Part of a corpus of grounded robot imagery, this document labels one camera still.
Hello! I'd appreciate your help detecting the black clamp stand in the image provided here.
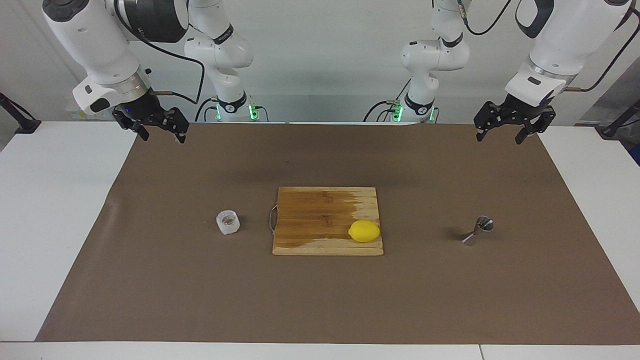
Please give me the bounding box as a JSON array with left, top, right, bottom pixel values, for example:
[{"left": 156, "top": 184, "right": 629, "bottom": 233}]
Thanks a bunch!
[
  {"left": 597, "top": 100, "right": 640, "bottom": 140},
  {"left": 0, "top": 92, "right": 42, "bottom": 135}
]

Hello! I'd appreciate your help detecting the steel double jigger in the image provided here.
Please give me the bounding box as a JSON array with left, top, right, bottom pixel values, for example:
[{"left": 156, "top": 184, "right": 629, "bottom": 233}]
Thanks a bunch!
[{"left": 461, "top": 215, "right": 495, "bottom": 247}]

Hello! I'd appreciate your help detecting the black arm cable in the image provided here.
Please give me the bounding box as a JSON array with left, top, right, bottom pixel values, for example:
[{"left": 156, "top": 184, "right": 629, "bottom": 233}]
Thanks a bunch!
[
  {"left": 456, "top": 0, "right": 640, "bottom": 94},
  {"left": 114, "top": 0, "right": 207, "bottom": 106}
]

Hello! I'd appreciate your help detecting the black base cable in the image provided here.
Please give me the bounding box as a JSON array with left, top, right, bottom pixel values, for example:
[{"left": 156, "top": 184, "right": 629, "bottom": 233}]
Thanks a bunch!
[
  {"left": 363, "top": 79, "right": 413, "bottom": 123},
  {"left": 194, "top": 97, "right": 221, "bottom": 123}
]

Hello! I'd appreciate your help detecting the yellow lemon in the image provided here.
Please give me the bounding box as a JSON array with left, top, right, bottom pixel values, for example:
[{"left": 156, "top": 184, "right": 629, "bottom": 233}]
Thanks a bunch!
[{"left": 348, "top": 219, "right": 382, "bottom": 244}]

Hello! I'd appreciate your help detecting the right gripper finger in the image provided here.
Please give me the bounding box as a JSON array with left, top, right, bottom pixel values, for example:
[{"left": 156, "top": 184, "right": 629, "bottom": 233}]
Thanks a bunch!
[
  {"left": 165, "top": 107, "right": 190, "bottom": 145},
  {"left": 112, "top": 111, "right": 150, "bottom": 142}
]

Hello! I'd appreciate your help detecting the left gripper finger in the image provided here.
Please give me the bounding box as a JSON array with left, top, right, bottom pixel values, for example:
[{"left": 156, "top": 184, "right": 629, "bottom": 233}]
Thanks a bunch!
[
  {"left": 515, "top": 107, "right": 557, "bottom": 146},
  {"left": 474, "top": 101, "right": 501, "bottom": 142}
]

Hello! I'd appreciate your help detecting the brown paper table mat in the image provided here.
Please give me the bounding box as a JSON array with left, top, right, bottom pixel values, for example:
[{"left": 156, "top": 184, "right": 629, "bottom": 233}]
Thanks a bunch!
[{"left": 35, "top": 122, "right": 640, "bottom": 346}]

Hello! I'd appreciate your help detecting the small clear glass cup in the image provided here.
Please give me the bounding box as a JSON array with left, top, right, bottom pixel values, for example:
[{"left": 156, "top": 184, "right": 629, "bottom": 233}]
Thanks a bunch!
[{"left": 215, "top": 209, "right": 241, "bottom": 236}]

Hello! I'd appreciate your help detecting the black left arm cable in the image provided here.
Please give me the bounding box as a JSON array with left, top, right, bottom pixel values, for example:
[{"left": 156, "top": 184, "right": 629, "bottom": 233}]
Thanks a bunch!
[{"left": 456, "top": 0, "right": 640, "bottom": 94}]

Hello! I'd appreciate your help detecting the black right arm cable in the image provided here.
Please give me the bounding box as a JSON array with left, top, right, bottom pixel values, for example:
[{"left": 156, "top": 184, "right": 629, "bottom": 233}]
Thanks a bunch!
[{"left": 114, "top": 0, "right": 207, "bottom": 106}]

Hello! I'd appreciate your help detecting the wooden cutting board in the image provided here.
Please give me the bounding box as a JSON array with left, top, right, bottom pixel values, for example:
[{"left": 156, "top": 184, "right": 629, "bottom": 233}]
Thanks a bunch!
[{"left": 269, "top": 186, "right": 385, "bottom": 257}]

